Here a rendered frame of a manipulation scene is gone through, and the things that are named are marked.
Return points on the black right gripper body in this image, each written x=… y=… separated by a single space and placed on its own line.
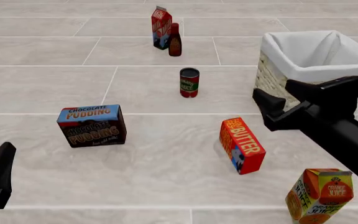
x=322 y=112

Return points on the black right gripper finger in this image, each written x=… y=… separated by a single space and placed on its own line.
x=303 y=89
x=269 y=102

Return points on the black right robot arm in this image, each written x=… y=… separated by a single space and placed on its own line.
x=346 y=144

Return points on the wicker basket with white liner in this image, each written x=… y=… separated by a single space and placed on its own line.
x=306 y=53

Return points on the red and green tomato sauce can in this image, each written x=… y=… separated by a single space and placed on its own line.
x=189 y=86

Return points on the dark red sauce bottle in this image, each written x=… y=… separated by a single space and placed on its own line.
x=175 y=44

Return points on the red and orange butter box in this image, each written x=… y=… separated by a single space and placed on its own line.
x=244 y=147

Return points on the orange juice carton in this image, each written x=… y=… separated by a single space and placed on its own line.
x=322 y=198

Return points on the chocolate pudding box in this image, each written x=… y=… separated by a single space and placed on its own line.
x=92 y=128

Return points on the red and blue milk carton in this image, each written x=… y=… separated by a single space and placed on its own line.
x=160 y=28

